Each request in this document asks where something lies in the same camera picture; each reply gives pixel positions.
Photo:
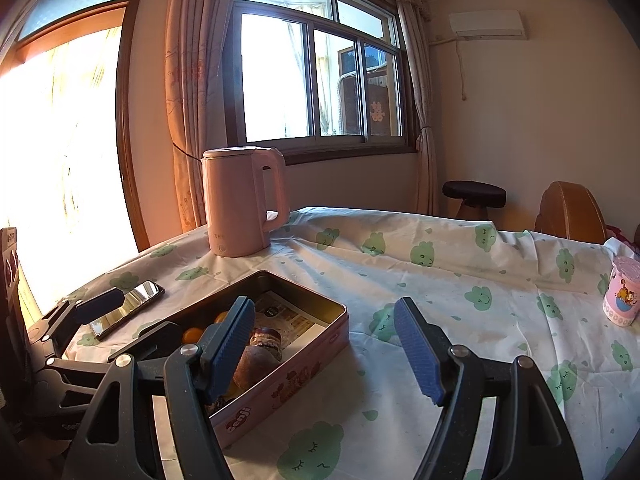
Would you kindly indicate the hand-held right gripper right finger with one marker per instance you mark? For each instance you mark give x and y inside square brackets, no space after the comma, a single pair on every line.
[420,355]

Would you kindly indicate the black smartphone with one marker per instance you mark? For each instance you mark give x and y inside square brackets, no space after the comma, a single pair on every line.
[135,302]

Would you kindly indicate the dark round stool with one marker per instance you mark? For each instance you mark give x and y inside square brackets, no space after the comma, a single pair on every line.
[475,191]

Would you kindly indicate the pink electric kettle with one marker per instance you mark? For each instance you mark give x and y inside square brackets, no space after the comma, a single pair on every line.
[235,205]

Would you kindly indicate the wooden framed glass door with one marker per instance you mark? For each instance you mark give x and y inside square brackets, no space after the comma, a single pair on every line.
[65,135]

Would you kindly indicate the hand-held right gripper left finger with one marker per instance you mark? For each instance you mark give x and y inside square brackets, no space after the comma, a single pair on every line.
[230,345]

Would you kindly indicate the sliding glass window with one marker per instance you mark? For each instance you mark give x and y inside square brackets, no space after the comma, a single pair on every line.
[300,75]

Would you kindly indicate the printed paper sheet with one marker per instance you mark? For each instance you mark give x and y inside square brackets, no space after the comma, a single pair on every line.
[295,320]

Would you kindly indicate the pale tied curtain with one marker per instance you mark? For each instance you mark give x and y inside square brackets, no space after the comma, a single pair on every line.
[422,110]

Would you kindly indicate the pink metal tin box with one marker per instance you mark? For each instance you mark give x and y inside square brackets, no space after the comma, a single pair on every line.
[290,375]

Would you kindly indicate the white tablecloth green prints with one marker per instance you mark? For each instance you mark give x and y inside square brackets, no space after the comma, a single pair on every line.
[450,270]

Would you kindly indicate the orange mandarin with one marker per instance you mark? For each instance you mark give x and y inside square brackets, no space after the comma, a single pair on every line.
[220,317]
[192,335]
[230,390]

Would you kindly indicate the pink cartoon cup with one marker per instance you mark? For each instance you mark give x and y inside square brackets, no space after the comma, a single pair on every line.
[622,295]

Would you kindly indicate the air conditioner pipe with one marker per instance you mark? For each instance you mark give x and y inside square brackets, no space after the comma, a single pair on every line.
[462,70]

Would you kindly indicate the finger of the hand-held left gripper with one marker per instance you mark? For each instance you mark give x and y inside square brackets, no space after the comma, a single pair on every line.
[97,305]
[150,340]

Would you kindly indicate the brown passion fruit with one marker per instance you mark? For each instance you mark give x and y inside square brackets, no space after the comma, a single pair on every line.
[250,367]

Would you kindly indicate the white air conditioner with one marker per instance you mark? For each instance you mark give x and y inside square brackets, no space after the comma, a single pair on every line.
[487,24]

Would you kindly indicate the pink patterned curtain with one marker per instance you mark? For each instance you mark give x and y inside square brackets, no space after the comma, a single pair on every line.
[200,110]

